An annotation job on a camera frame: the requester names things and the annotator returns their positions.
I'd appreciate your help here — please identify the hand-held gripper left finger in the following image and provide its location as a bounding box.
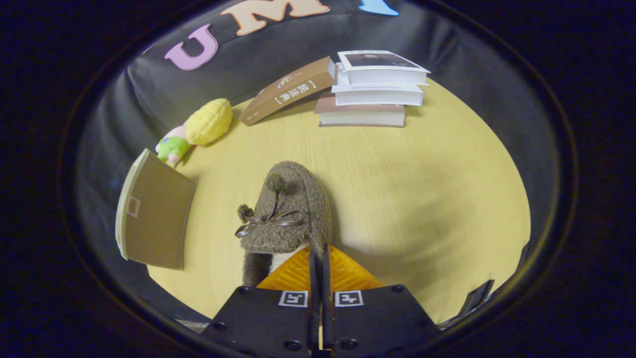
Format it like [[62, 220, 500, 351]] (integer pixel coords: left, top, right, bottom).
[[201, 244, 321, 358]]

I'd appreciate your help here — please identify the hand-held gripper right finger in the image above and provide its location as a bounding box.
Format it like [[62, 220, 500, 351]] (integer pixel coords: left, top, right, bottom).
[[321, 243, 441, 358]]

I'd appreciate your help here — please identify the brown fuzzy shoe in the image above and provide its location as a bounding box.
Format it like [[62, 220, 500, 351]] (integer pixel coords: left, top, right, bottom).
[[235, 161, 332, 288]]

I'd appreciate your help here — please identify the beige fabric storage box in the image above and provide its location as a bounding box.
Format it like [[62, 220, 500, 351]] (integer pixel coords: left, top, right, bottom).
[[115, 148, 198, 271]]

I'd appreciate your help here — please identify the pink and green plush doll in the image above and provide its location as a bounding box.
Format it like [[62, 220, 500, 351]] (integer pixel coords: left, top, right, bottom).
[[155, 124, 192, 168]]

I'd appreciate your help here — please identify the brown cover book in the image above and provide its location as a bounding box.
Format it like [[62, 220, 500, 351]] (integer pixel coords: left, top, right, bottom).
[[315, 93, 406, 128]]

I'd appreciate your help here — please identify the yellow plush toy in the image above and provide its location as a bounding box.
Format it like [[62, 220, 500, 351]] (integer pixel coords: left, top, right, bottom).
[[185, 98, 234, 146]]

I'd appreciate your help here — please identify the thick white book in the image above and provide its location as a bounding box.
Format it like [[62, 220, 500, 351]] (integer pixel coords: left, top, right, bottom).
[[331, 82, 424, 106]]

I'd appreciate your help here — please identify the brown leaning book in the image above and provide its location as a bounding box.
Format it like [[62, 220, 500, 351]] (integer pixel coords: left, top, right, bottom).
[[239, 56, 337, 127]]

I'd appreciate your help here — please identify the white book with dark cover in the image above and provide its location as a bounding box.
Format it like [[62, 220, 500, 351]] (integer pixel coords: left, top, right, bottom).
[[337, 50, 431, 86]]

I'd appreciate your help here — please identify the black backdrop cloth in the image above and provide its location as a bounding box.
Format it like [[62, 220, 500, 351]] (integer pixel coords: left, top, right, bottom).
[[75, 0, 564, 324]]

